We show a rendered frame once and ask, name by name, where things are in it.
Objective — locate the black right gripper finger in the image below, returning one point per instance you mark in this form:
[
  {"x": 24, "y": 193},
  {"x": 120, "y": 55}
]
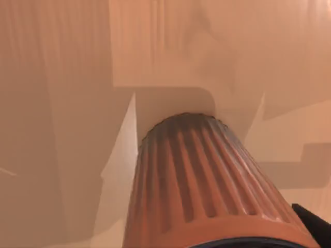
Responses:
[{"x": 314, "y": 224}]

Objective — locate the ribbed terracotta plant pot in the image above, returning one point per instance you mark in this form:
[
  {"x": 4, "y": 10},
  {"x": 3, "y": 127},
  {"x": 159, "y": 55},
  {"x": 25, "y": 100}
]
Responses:
[{"x": 204, "y": 180}]

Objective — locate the wooden cupboard face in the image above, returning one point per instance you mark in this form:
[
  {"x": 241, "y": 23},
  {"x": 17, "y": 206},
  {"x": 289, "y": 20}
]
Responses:
[{"x": 64, "y": 77}]

